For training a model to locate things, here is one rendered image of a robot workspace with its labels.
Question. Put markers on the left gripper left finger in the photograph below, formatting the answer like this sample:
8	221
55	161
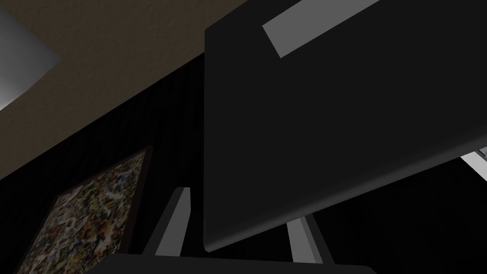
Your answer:
173	228

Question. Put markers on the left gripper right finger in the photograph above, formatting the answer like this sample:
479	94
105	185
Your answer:
302	241

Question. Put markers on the black cupboard door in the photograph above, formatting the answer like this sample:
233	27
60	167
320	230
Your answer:
323	125

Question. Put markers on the speckled framed wall picture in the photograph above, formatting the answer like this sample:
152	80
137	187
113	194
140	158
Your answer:
91	217

